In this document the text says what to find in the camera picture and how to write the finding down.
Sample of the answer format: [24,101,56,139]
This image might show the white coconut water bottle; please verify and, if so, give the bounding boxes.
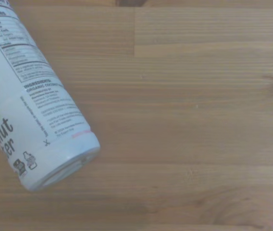
[0,0,101,192]

